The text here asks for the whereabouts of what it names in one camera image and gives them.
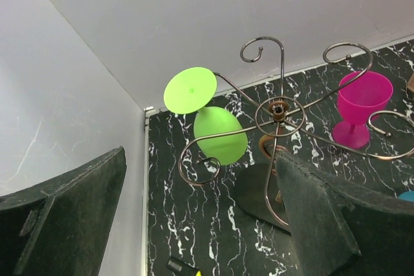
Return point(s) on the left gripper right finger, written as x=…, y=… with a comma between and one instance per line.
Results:
x=341, y=228

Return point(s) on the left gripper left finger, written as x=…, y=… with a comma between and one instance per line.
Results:
x=61, y=226

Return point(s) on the blue wine glass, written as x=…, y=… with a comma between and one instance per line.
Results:
x=407, y=196

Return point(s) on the metal wine glass rack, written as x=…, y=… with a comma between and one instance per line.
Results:
x=280, y=110

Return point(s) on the green wine glass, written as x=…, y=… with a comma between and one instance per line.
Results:
x=190, y=91

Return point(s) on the magenta wine glass back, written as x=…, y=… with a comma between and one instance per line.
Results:
x=356, y=102

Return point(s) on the small yellow black object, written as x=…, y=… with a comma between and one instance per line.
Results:
x=179, y=267

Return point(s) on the pink file organizer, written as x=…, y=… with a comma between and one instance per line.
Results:
x=410, y=84

